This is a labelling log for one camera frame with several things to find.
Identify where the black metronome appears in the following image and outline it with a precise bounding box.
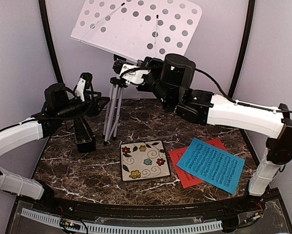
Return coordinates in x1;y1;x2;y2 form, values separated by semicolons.
73;117;96;153

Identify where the floral square ceramic plate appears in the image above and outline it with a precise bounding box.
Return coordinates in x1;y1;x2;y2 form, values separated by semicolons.
120;140;171;182

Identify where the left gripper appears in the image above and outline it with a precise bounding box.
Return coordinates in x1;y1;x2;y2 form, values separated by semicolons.
56;91;110;121

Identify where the white perforated music stand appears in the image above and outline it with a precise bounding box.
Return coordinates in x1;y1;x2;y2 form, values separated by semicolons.
71;0;202;143

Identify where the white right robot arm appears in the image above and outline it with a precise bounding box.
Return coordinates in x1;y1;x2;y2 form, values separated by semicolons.
113;54;292;212

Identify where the red sheet music paper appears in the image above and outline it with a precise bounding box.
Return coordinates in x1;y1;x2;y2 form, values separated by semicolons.
167;137;229;189

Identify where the grey slotted cable duct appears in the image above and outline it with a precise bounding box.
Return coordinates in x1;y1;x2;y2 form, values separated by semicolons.
21;208;223;234

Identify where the blue sheet music paper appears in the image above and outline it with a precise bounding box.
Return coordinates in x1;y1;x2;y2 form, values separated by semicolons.
177;138;245;195

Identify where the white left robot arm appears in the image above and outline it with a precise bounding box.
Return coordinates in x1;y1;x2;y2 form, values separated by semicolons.
0;73;110;213

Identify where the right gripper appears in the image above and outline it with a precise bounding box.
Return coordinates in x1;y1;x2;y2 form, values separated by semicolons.
136;54;175;108

